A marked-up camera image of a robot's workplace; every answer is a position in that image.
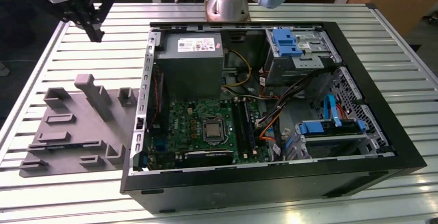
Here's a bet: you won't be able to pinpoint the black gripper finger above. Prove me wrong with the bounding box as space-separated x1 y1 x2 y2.
22 0 96 42
86 0 118 42

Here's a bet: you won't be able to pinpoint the black RAM slot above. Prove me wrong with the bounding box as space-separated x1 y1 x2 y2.
239 98 253 157
235 97 248 158
231 97 244 159

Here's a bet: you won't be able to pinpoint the grey power supply unit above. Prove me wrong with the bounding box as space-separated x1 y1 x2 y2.
153 31 225 102

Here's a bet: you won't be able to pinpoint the green motherboard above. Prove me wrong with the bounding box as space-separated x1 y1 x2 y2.
145 97 275 170

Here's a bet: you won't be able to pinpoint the silver CPU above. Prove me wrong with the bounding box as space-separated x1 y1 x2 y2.
204 123 224 138

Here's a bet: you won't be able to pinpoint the grey parts rack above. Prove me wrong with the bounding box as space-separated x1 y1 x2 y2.
18 73 141 178

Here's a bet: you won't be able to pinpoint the silver metal drive cage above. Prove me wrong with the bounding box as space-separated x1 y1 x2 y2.
263 27 343 87

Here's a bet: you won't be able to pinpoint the black graphics card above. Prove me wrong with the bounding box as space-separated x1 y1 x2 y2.
175 149 236 169

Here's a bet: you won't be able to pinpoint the hard disk in blue carrier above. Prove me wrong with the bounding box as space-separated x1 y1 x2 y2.
295 120 367 139

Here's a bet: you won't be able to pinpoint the black PC case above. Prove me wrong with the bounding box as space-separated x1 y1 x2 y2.
118 21 428 214

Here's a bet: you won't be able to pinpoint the silver metal disk bay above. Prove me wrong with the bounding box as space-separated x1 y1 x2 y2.
285 131 395 165

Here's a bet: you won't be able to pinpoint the brown wooden cabinet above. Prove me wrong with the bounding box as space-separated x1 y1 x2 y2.
347 0 438 39

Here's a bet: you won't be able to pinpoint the black chair base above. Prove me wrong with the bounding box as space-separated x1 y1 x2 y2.
422 10 438 26

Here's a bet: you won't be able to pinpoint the yellow and black wires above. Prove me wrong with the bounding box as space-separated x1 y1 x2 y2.
221 49 253 89

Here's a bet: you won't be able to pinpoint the blue plastic drive bracket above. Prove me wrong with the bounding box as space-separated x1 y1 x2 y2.
272 28 304 57

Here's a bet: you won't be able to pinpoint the black and white wires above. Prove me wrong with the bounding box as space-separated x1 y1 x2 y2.
221 85 280 101

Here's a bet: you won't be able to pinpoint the red and black wires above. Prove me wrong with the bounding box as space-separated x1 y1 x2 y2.
256 66 275 100

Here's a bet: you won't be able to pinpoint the wire locking lever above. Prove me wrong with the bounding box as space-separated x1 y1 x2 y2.
223 120 231 145

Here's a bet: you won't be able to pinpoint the black cable bundle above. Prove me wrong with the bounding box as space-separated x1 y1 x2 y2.
255 66 337 129

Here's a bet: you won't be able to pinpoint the orange and red wires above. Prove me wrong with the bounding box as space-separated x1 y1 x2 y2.
256 110 285 142

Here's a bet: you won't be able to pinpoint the blue SATA cable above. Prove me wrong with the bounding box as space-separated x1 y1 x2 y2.
283 134 296 159
321 94 343 128

